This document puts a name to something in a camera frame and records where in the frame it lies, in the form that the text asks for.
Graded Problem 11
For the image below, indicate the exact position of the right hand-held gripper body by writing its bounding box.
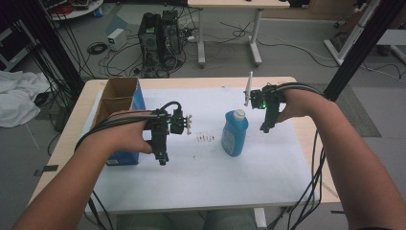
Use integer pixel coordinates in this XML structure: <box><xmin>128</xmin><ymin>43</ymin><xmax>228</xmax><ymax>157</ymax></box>
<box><xmin>243</xmin><ymin>71</ymin><xmax>286</xmax><ymax>109</ymax></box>

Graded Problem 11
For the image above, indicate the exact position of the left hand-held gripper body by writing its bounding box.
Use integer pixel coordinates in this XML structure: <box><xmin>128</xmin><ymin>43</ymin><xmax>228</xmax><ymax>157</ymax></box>
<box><xmin>143</xmin><ymin>107</ymin><xmax>193</xmax><ymax>136</ymax></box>

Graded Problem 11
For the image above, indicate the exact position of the blue detergent bottle white cap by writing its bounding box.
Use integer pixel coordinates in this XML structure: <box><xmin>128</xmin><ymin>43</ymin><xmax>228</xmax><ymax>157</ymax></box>
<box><xmin>220</xmin><ymin>108</ymin><xmax>249</xmax><ymax>157</ymax></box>

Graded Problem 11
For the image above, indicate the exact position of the blue cardboard box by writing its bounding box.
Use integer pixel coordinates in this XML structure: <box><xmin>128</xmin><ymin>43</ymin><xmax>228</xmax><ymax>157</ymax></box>
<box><xmin>90</xmin><ymin>76</ymin><xmax>147</xmax><ymax>167</ymax></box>

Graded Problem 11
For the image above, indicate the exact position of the person's right hand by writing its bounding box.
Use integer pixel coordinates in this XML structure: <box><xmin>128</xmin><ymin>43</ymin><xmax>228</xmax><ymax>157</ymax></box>
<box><xmin>277</xmin><ymin>89</ymin><xmax>325</xmax><ymax>124</ymax></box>

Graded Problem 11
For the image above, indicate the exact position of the person's left hand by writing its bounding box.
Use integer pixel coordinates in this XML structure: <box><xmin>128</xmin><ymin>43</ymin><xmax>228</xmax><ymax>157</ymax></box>
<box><xmin>92</xmin><ymin>109</ymin><xmax>153</xmax><ymax>157</ymax></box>

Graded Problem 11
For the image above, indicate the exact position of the white table mat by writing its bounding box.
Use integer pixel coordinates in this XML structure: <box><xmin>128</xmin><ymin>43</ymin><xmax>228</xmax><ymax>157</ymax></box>
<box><xmin>84</xmin><ymin>86</ymin><xmax>315</xmax><ymax>215</ymax></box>

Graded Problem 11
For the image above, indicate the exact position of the grey floor mat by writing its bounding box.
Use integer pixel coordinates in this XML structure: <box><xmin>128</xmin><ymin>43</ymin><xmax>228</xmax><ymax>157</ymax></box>
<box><xmin>310</xmin><ymin>83</ymin><xmax>382</xmax><ymax>138</ymax></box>

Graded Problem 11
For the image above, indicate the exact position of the black computer tower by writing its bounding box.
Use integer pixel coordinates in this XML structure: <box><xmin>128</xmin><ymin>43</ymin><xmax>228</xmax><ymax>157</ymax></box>
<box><xmin>137</xmin><ymin>11</ymin><xmax>163</xmax><ymax>70</ymax></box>
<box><xmin>161</xmin><ymin>10</ymin><xmax>184</xmax><ymax>64</ymax></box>

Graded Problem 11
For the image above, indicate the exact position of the wooden desk with white legs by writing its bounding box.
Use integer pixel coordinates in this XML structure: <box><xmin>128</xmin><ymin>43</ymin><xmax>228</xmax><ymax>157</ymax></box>
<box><xmin>187</xmin><ymin>0</ymin><xmax>291</xmax><ymax>69</ymax></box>

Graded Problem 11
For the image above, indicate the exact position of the white table leg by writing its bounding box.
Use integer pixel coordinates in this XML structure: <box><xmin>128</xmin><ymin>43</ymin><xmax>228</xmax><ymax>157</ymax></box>
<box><xmin>253</xmin><ymin>207</ymin><xmax>268</xmax><ymax>228</ymax></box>

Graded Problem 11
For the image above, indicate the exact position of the small white box device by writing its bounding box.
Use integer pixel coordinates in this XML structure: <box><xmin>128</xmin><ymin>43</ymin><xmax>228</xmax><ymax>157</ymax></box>
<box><xmin>106</xmin><ymin>28</ymin><xmax>128</xmax><ymax>52</ymax></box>

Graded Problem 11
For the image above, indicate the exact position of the white metal stand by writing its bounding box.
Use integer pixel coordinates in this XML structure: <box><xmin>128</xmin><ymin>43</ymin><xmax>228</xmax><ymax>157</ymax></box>
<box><xmin>324</xmin><ymin>0</ymin><xmax>381</xmax><ymax>66</ymax></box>

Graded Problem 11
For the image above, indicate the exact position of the grey tape strip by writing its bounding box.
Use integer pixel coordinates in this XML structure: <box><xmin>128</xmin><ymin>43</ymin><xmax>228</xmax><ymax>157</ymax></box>
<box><xmin>33</xmin><ymin>164</ymin><xmax>59</xmax><ymax>177</ymax></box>

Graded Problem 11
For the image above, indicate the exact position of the small black device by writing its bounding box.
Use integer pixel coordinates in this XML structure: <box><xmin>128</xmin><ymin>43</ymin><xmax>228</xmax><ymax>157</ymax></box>
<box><xmin>33</xmin><ymin>92</ymin><xmax>51</xmax><ymax>108</ymax></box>

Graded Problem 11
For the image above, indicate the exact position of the white cloth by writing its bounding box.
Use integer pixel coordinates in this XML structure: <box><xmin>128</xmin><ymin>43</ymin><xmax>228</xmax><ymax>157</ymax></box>
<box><xmin>0</xmin><ymin>70</ymin><xmax>52</xmax><ymax>128</ymax></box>

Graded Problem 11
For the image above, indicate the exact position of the round white table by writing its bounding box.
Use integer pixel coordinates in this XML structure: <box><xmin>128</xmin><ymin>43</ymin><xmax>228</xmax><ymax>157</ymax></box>
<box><xmin>47</xmin><ymin>0</ymin><xmax>104</xmax><ymax>22</ymax></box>

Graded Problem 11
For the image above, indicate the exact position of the right gripper black cable bundle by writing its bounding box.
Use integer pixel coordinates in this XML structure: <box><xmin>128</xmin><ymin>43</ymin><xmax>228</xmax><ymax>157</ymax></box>
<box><xmin>267</xmin><ymin>81</ymin><xmax>327</xmax><ymax>230</ymax></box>

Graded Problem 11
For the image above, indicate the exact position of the long black floor cable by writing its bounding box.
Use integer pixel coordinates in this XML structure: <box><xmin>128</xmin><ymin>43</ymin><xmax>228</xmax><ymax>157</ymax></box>
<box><xmin>219</xmin><ymin>20</ymin><xmax>340</xmax><ymax>69</ymax></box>

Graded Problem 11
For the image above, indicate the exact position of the tangle of black cables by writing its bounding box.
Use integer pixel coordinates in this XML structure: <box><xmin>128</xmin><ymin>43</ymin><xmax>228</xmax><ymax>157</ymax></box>
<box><xmin>98</xmin><ymin>30</ymin><xmax>193</xmax><ymax>80</ymax></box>

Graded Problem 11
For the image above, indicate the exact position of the black metal frame post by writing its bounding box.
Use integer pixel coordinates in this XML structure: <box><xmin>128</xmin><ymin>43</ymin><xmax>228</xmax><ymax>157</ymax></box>
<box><xmin>33</xmin><ymin>0</ymin><xmax>86</xmax><ymax>94</ymax></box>
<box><xmin>323</xmin><ymin>0</ymin><xmax>406</xmax><ymax>103</ymax></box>

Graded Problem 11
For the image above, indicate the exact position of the coiled black cable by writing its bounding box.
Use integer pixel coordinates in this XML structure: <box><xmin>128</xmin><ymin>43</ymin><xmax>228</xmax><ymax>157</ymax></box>
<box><xmin>86</xmin><ymin>41</ymin><xmax>109</xmax><ymax>56</ymax></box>

